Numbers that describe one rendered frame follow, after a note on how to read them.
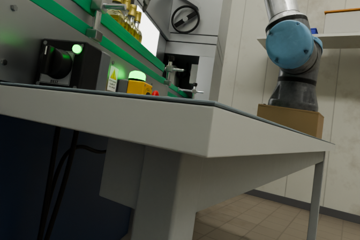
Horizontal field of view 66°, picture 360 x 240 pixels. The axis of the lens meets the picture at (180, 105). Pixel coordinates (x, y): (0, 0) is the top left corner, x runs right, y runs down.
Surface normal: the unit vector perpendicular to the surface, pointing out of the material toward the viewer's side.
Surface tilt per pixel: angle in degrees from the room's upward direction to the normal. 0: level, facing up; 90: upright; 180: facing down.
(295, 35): 98
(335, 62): 90
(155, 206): 90
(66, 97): 90
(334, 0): 90
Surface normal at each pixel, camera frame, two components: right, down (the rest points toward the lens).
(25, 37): 0.97, 0.13
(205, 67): -0.21, -0.10
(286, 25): -0.51, 0.01
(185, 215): 0.84, 0.09
